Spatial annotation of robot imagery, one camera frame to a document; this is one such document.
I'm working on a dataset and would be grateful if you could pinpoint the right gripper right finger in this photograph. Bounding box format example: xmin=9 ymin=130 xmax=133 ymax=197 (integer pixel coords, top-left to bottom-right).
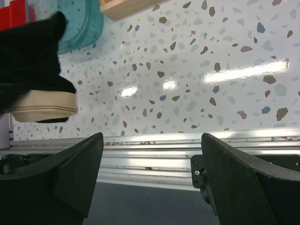
xmin=201 ymin=133 xmax=300 ymax=225

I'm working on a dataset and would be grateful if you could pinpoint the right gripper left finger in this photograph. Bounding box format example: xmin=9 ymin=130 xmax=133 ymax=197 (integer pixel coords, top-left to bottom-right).
xmin=0 ymin=133 xmax=104 ymax=225

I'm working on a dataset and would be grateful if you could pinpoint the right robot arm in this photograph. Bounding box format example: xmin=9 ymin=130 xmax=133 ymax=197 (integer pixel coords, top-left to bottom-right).
xmin=0 ymin=129 xmax=300 ymax=225

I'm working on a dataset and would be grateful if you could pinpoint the teal transparent plastic tub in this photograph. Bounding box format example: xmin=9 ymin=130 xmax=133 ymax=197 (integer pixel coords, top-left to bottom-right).
xmin=58 ymin=0 xmax=104 ymax=54

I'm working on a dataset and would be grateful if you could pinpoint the red plastic bin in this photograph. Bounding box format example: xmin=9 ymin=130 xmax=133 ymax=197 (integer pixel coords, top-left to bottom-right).
xmin=0 ymin=0 xmax=36 ymax=31

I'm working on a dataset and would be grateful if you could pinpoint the wooden clothes rack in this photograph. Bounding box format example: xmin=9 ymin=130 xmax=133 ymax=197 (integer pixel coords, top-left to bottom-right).
xmin=99 ymin=0 xmax=163 ymax=21

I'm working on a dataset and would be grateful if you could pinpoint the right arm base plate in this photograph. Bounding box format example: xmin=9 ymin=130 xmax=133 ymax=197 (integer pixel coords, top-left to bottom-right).
xmin=190 ymin=155 xmax=218 ymax=216

